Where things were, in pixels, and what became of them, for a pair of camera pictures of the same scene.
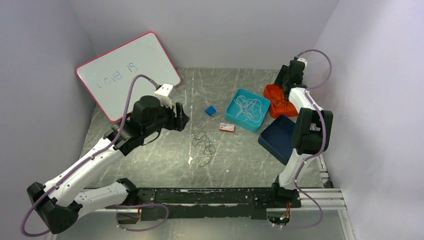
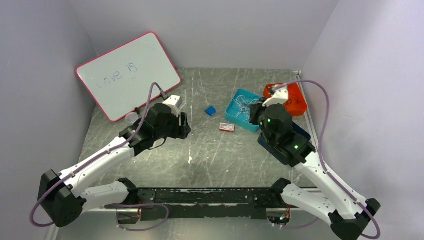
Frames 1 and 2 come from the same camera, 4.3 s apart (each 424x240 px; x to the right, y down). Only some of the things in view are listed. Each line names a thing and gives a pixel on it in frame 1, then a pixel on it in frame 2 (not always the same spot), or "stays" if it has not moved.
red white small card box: (224, 127) stays
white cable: (251, 109) stays
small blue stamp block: (211, 111) stays
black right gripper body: (282, 77) -> (258, 113)
